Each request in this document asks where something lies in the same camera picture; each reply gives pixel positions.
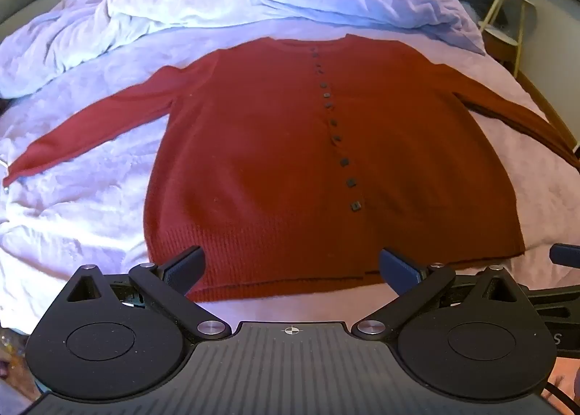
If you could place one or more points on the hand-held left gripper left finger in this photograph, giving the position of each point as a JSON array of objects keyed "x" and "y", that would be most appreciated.
[{"x": 183, "y": 267}]

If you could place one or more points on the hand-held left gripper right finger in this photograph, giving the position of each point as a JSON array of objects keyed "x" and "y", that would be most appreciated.
[{"x": 401, "y": 270}]

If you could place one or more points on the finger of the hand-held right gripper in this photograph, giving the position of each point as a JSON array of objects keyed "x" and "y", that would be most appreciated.
[{"x": 566, "y": 254}]

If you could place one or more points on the red knit cardigan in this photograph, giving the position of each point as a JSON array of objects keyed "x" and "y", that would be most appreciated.
[{"x": 290, "y": 156}]

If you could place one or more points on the dark clothes pile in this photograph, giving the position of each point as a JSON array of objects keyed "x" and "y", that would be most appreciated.
[{"x": 475, "y": 2}]

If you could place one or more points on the bed with pink sheet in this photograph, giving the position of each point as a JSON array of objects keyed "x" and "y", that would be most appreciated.
[{"x": 81, "y": 215}]

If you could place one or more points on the yellow-legged side table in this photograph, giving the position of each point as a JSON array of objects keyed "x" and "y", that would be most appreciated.
[{"x": 507, "y": 16}]

